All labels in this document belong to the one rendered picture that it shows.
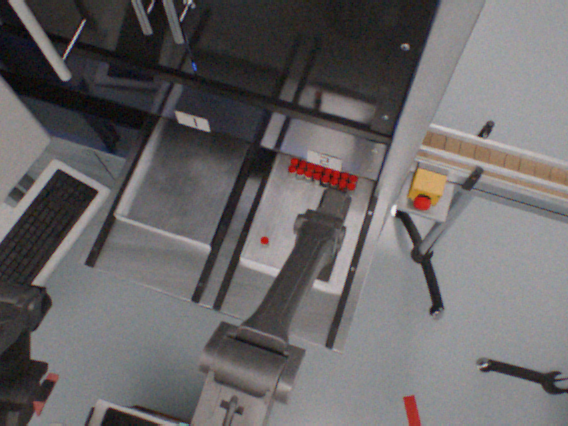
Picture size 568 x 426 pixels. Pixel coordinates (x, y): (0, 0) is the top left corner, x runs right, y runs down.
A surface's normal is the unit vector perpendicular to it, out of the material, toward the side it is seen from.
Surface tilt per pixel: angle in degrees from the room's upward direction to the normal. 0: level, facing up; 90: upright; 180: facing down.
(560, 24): 0
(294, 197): 0
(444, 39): 90
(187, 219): 0
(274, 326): 44
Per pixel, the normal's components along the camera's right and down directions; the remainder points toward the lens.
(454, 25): -0.32, 0.89
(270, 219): -0.02, -0.35
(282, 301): 0.18, -0.87
